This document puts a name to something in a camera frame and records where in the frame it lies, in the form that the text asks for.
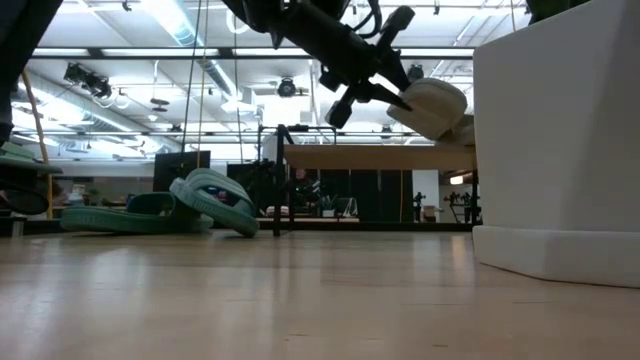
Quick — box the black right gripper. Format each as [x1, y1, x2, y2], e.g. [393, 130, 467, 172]
[294, 4, 421, 130]

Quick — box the grey rubber slide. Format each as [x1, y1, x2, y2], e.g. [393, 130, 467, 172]
[386, 77, 470, 142]
[439, 113, 476, 147]

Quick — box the green rubber slide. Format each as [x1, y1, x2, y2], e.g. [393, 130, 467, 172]
[168, 167, 260, 238]
[59, 192, 215, 235]

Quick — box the wooden shelf with black legs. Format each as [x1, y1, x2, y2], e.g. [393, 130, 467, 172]
[272, 123, 477, 238]

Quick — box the black partition panel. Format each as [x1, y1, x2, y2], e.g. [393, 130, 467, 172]
[319, 169, 414, 223]

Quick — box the person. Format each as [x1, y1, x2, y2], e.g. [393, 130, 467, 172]
[291, 168, 322, 214]

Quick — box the white plant pot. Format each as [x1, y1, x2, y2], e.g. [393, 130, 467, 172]
[472, 0, 640, 290]

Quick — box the long light bar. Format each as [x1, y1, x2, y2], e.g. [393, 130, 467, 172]
[32, 46, 475, 61]

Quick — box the black desk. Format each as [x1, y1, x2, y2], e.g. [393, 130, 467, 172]
[0, 158, 64, 176]

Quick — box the black aluminium rig frame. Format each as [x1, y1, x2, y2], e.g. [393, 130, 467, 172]
[0, 217, 474, 234]

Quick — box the white cable loop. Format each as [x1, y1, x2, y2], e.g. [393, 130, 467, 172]
[225, 10, 251, 35]

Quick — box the hanging yellow cable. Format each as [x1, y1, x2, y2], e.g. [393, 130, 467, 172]
[196, 0, 209, 169]

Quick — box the hanging black cable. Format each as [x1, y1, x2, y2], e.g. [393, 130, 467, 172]
[180, 0, 202, 151]

